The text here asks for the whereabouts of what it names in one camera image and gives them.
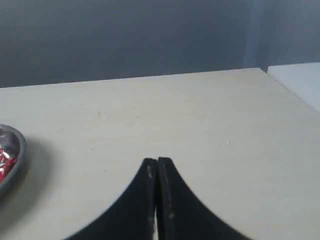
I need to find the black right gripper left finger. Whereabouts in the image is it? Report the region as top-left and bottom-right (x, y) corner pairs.
(68, 158), (158, 240)

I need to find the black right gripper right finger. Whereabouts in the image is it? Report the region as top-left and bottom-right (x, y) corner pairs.
(157, 157), (248, 240)

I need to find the metal bowl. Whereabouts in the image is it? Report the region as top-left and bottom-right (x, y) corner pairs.
(0, 124), (27, 199)

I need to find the red wrapped candy pile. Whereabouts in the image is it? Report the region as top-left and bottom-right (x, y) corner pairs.
(0, 148), (17, 183)

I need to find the white side table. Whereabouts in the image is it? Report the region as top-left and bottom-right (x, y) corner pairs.
(267, 62), (320, 112)

